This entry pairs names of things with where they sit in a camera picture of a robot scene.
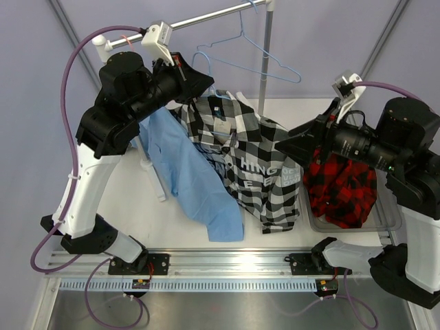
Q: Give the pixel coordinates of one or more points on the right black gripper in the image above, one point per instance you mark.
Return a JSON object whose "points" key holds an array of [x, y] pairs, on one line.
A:
{"points": [[320, 130]]}

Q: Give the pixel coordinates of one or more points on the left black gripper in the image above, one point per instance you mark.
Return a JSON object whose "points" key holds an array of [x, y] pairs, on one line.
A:
{"points": [[191, 83]]}

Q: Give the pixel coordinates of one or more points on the red black plaid shirt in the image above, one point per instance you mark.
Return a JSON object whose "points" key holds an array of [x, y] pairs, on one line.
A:
{"points": [[342, 190]]}

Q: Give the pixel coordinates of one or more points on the black white plaid shirt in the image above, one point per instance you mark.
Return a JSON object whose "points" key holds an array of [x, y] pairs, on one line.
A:
{"points": [[240, 145]]}

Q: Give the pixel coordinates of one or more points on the light blue shirt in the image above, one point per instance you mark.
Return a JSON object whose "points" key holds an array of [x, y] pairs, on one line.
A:
{"points": [[190, 178]]}

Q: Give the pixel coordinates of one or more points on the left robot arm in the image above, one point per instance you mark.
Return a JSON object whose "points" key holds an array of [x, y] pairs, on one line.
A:
{"points": [[130, 93]]}

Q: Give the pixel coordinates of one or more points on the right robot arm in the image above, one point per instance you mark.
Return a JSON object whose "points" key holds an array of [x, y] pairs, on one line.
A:
{"points": [[400, 146]]}

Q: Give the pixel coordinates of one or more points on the white silver clothes rack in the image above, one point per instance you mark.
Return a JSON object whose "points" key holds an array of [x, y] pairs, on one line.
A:
{"points": [[104, 46]]}

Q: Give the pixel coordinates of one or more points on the clear plastic bin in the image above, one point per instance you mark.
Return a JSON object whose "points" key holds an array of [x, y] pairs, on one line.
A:
{"points": [[378, 220]]}

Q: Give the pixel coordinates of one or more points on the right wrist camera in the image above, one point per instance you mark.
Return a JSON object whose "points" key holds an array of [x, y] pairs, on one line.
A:
{"points": [[348, 94]]}

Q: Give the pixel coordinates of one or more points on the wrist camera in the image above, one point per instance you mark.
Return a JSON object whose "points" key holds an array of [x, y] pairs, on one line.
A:
{"points": [[348, 94], [156, 40]]}

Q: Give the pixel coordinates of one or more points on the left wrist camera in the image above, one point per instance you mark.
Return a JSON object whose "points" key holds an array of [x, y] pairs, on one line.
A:
{"points": [[156, 40]]}

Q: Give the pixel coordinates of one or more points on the pink wire hanger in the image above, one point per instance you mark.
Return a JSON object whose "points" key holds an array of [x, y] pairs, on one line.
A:
{"points": [[129, 43]]}

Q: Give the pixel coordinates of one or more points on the light blue cable duct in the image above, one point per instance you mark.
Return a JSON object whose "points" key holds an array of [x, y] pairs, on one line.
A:
{"points": [[189, 285]]}

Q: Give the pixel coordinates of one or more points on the aluminium mounting rail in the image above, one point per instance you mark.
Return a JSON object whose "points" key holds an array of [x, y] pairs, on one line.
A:
{"points": [[220, 263]]}

